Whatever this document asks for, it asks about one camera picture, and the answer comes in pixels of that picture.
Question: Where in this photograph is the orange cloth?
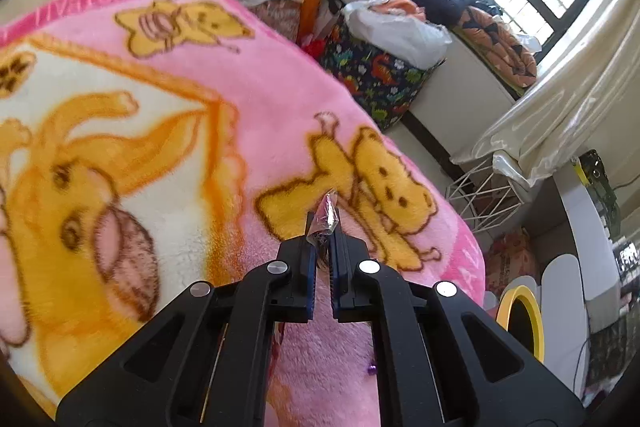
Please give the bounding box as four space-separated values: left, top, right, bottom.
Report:
370 0 426 15

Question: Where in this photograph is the orange quilt with dark triangles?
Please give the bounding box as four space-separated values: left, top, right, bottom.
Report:
455 4 538 90

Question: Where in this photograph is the yellow-rimmed black bin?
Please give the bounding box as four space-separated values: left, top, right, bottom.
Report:
495 284 546 363

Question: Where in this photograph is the white plastic bag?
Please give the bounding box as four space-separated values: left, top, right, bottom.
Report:
342 0 453 68

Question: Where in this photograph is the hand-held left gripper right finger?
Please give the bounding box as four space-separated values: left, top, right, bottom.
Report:
327 227 586 427

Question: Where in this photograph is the clear plastic wrapper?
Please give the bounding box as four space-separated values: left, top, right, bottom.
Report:
306 193 342 244

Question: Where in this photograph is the white wire basket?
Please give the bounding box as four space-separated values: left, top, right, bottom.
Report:
445 154 533 235

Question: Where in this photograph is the green yellow object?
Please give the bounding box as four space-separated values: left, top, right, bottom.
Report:
570 149 621 228

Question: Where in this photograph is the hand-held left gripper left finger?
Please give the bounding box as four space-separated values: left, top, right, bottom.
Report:
56 212 317 427

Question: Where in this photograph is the white curtain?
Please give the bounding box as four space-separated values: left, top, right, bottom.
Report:
452 0 640 180

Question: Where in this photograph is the orange bag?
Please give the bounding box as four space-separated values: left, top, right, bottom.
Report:
297 0 331 48

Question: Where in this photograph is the dinosaur print storage basket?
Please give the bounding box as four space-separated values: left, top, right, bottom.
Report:
317 14 446 132

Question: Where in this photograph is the pink printed blanket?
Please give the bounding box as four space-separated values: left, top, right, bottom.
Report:
0 0 487 427

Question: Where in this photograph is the white rounded board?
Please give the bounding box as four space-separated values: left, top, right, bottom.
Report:
542 254 583 368

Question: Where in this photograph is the white desk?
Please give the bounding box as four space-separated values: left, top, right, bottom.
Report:
555 162 640 398

